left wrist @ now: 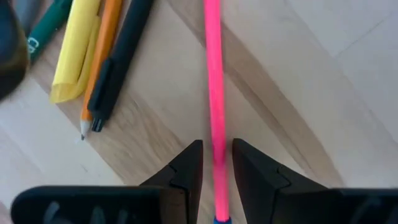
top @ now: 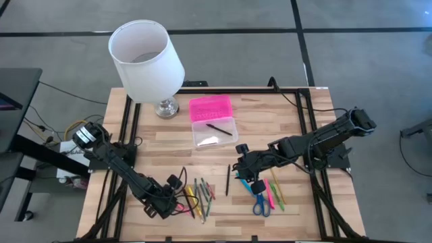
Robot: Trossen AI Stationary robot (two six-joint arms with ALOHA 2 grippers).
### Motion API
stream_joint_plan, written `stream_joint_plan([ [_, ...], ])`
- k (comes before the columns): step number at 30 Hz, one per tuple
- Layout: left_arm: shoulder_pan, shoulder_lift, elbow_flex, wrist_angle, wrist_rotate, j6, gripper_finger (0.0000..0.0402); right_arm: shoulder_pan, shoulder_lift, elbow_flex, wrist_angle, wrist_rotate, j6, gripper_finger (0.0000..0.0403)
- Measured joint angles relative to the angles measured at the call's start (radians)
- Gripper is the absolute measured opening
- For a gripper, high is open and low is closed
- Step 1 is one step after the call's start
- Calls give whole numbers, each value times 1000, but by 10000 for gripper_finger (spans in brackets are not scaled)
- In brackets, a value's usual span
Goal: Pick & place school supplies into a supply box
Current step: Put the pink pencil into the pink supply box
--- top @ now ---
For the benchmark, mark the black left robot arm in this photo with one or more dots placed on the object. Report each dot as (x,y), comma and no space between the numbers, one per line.
(121,165)

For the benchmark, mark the black aluminium table frame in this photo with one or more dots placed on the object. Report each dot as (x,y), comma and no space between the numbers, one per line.
(236,90)

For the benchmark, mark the slim black pen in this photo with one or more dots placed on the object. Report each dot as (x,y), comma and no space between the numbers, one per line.
(189,202)

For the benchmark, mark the grey capped pen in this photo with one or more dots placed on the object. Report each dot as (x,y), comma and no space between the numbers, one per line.
(201,207)

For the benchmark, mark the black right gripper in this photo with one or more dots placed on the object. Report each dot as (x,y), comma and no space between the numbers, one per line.
(256,163)

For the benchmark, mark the black diagonal stand beam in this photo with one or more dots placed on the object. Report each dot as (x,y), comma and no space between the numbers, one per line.
(40,153)

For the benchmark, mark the grey chair base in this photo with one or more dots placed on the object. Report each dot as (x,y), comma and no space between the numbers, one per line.
(418,129)

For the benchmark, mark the pink pen with blue tip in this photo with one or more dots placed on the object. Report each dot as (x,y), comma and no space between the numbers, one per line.
(185,210)

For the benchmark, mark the clear box with pink lid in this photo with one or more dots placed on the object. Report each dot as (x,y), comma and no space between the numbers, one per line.
(211,108)

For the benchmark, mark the pink highlighter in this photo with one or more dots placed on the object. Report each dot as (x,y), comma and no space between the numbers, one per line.
(269,195)

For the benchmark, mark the black rail clamp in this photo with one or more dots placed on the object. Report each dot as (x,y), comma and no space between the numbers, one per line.
(254,239)
(167,240)

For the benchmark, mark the dark monitor screen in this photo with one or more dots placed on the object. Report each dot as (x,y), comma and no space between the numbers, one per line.
(8,103)

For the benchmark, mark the light blue pen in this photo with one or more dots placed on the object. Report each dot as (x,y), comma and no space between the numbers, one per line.
(247,186)

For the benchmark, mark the thin yellow pencil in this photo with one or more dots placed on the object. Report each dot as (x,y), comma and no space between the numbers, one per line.
(278,186)

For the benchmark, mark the white cardboard box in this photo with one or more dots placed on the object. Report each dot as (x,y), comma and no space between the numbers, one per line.
(65,146)

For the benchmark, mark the black power strip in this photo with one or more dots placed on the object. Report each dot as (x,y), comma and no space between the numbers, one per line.
(199,83)

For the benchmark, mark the translucent green pen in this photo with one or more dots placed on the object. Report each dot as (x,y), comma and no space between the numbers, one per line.
(277,198)

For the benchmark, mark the black caster wheel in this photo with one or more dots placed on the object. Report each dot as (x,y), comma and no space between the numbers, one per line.
(29,215)

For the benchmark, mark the dark brown pen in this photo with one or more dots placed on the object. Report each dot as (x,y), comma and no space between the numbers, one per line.
(219,130)

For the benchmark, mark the matte black pen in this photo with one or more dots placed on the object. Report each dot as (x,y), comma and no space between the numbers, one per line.
(228,180)

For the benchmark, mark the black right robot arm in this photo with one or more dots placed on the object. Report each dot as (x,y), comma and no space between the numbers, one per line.
(324,138)

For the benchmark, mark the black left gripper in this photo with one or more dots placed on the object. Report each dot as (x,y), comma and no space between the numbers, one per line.
(165,202)

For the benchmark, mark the white shade silver table lamp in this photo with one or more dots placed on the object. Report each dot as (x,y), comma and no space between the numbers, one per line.
(148,74)

